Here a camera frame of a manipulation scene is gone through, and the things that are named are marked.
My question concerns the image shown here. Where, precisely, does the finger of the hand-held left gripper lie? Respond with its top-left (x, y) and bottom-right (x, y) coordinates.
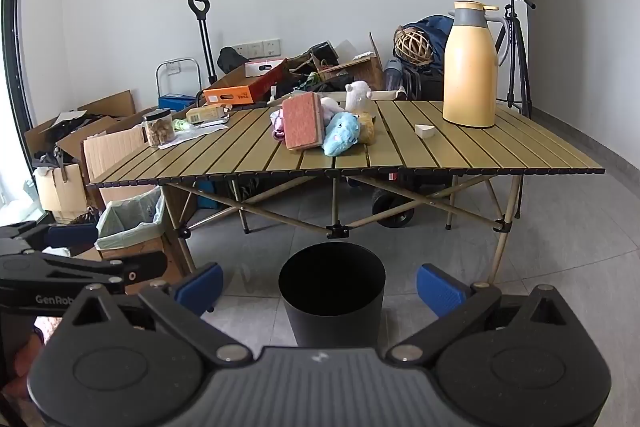
top-left (117, 251), bottom-right (169, 295)
top-left (0, 221), bottom-right (99, 258)

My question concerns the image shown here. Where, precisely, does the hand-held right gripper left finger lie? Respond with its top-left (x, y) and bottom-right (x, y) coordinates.
top-left (59, 263), bottom-right (253, 364)

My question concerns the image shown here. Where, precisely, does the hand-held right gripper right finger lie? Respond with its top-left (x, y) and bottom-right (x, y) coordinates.
top-left (384, 263), bottom-right (583, 364)

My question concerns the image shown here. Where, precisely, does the black round waste bin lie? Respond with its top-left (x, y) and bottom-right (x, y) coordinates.
top-left (278, 243), bottom-right (387, 349)

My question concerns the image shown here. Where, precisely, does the blue plush toy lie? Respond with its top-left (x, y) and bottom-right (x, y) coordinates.
top-left (321, 112), bottom-right (362, 156)

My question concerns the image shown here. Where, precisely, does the pink satin cloth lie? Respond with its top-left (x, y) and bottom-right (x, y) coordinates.
top-left (270, 108), bottom-right (288, 142)

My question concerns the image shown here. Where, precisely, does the red scouring sponge block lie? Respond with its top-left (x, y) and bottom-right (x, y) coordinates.
top-left (281, 93), bottom-right (326, 152)

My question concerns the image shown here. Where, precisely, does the white and yellow alpaca plush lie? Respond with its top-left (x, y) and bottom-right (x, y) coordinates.
top-left (344, 81), bottom-right (378, 144)

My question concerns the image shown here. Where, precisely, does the pink fluffy clothing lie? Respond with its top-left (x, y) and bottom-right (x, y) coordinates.
top-left (32, 314), bottom-right (58, 348)

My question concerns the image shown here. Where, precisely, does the white-sided cardboard box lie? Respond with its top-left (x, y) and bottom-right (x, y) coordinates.
top-left (35, 162), bottom-right (88, 212)

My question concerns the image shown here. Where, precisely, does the cardboard box with green liner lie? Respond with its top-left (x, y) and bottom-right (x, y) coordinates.
top-left (95, 187), bottom-right (173, 268)

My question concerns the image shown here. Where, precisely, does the black wagon wheel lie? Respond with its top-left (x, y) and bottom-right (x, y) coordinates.
top-left (372, 189), bottom-right (416, 229)

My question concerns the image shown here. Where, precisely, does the blue plastic bin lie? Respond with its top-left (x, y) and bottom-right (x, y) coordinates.
top-left (195, 181), bottom-right (223, 210)

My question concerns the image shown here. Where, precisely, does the flat cardboard box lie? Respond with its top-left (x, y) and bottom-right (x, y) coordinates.
top-left (82, 125), bottom-right (151, 208)

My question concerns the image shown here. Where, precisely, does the large open cardboard box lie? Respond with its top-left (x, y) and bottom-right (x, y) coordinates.
top-left (24, 90), bottom-right (137, 168)

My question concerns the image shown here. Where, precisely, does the olive folding slatted table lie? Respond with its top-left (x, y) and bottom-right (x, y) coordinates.
top-left (86, 99), bottom-right (606, 303)

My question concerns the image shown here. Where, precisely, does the clear jar with snacks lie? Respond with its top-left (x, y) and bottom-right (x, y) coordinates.
top-left (142, 108), bottom-right (176, 148)

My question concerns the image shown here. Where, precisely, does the white paper sheet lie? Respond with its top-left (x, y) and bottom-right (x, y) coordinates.
top-left (157, 124), bottom-right (221, 151)

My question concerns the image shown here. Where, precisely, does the beige carton box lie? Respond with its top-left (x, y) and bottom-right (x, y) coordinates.
top-left (186, 103), bottom-right (228, 124)

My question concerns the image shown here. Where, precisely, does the blue box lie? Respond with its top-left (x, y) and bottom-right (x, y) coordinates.
top-left (159, 93), bottom-right (196, 112)

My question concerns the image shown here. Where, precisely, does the orange cardboard box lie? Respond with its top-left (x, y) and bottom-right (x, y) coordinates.
top-left (202, 57), bottom-right (291, 105)

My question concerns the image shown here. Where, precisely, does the chrome tube rack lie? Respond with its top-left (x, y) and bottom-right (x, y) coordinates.
top-left (155, 58), bottom-right (202, 100)

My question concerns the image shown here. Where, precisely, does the yellow thermos jug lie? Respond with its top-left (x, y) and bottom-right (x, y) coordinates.
top-left (442, 1), bottom-right (507, 128)

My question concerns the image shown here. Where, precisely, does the blue water bottle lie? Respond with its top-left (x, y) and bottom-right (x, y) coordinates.
top-left (384, 58), bottom-right (405, 92)

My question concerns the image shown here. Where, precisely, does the black bag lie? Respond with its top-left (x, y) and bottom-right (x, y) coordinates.
top-left (217, 47), bottom-right (249, 75)

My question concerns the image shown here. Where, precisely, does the dark clothes pile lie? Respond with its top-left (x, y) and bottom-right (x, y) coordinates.
top-left (277, 74), bottom-right (326, 98)

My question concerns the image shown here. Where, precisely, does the open brown cardboard box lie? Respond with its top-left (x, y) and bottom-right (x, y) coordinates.
top-left (320, 32), bottom-right (385, 92)

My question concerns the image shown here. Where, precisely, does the wicker ball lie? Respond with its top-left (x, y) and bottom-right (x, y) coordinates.
top-left (394, 26), bottom-right (433, 66)

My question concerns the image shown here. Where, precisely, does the dark blue cloth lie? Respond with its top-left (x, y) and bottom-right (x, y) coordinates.
top-left (402, 15), bottom-right (456, 68)

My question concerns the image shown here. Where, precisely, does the black tripod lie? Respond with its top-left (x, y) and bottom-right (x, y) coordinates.
top-left (500, 0), bottom-right (533, 118)

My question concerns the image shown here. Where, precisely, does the black window frame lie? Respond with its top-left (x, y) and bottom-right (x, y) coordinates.
top-left (0, 0), bottom-right (41, 228)

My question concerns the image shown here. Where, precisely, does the black trolley handle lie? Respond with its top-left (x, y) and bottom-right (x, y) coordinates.
top-left (188, 0), bottom-right (218, 88)

